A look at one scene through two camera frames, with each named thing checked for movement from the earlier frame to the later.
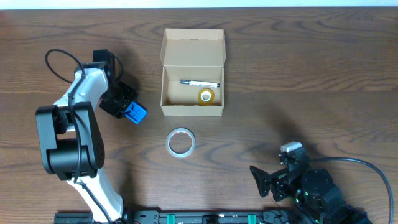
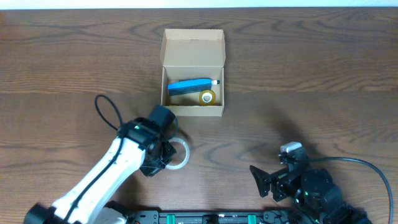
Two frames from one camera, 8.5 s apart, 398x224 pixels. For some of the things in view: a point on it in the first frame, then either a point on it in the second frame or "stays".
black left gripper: x=115 y=109 to x=155 y=167
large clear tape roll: x=180 y=130 to x=187 y=157
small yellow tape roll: x=206 y=96 stays
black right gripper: x=280 y=179 stays
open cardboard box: x=192 y=72 stays
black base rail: x=190 y=216 stays
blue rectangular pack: x=135 y=112 to x=188 y=86
